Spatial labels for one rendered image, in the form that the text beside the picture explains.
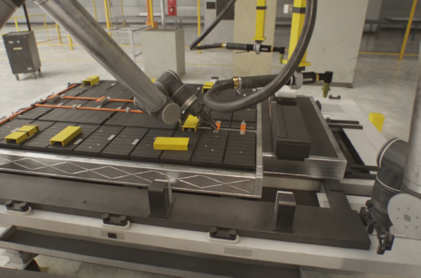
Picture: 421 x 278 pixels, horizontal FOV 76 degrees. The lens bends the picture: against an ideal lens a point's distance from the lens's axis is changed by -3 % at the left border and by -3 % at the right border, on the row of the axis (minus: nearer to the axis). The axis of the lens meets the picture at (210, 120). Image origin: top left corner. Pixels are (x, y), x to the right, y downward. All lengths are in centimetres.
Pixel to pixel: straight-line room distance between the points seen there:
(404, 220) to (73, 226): 113
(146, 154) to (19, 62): 612
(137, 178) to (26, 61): 612
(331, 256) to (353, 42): 515
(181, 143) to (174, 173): 16
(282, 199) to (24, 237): 155
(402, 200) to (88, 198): 113
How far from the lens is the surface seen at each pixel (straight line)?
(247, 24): 577
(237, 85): 105
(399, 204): 77
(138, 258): 171
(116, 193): 133
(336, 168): 141
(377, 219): 109
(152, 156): 130
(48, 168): 153
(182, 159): 126
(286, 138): 126
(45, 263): 240
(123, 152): 136
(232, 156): 127
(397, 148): 96
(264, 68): 591
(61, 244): 192
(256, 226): 113
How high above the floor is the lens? 167
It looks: 24 degrees down
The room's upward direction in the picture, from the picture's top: straight up
